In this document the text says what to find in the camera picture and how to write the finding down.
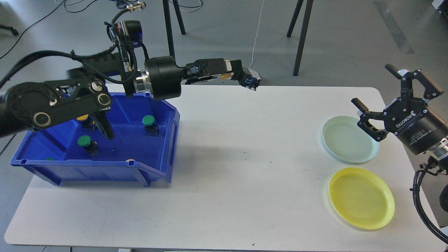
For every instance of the yellow plate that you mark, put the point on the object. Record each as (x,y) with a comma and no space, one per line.
(361,198)

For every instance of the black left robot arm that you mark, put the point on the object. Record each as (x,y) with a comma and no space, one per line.
(40,105)

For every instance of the white power plug adapter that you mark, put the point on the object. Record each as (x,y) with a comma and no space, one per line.
(262,80)

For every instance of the yellow push button back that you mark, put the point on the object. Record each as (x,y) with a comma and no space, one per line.
(87,123)

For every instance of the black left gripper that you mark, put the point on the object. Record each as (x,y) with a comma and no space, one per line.
(166,76)

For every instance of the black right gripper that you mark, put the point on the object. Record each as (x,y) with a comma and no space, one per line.
(416,127)

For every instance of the blue plastic bin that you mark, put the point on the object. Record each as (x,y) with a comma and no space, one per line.
(154,156)

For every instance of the pale green plate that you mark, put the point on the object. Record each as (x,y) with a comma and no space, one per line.
(343,138)

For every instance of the black stand leg right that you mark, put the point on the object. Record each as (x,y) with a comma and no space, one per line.
(304,30)

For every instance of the yellow push button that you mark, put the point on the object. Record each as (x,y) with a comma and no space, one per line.
(244,79)
(87,123)

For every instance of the green push button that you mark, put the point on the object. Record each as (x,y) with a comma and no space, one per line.
(150,126)
(90,146)

